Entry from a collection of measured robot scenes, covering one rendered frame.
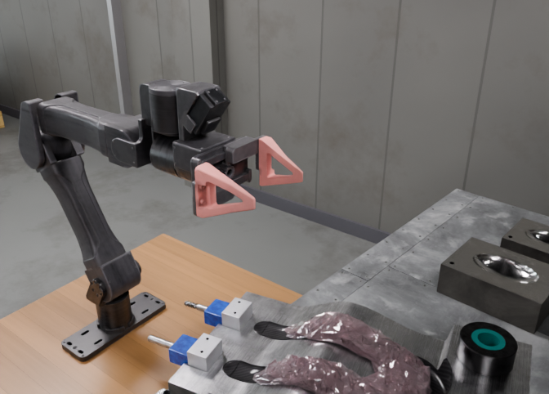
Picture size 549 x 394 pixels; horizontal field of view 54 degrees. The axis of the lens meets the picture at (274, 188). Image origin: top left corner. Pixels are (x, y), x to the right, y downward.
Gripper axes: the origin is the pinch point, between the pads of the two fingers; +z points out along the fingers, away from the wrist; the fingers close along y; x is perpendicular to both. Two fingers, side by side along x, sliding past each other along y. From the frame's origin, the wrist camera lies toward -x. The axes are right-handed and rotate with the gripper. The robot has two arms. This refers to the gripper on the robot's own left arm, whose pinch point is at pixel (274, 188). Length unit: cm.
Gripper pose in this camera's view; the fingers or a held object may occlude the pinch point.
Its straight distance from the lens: 65.6
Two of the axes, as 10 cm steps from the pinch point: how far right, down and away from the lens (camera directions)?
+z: 8.0, 2.7, -5.4
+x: -0.1, 9.0, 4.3
